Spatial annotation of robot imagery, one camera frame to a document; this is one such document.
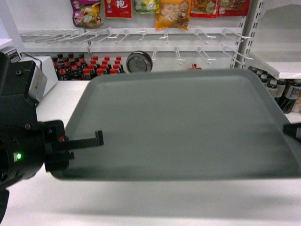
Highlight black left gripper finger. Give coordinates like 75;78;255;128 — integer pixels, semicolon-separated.
67;130;103;150

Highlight grey rectangular serving tray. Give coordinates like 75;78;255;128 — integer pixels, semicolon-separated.
53;69;301;181

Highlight black power cable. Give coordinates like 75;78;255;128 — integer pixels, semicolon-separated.
20;52;43;69

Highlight yellow snack bag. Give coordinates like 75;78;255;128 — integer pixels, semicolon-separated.
155;0;191;31

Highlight red spout pouch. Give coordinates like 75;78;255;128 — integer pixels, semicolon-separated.
187;64;202;71

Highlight purple snack bag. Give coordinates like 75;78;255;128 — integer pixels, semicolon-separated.
70;0;103;29

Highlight round black barcode scanner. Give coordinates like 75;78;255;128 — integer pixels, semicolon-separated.
126;50;153;73

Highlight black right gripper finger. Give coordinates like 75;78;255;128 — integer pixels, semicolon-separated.
283;122;301;143

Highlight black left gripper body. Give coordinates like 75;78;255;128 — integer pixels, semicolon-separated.
38;120;74;172

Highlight red snack bag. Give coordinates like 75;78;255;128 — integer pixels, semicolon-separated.
104;0;132;18

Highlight white cash register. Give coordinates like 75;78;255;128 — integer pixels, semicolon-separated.
21;55;58;96

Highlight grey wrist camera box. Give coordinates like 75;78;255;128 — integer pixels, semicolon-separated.
28;66;48;103

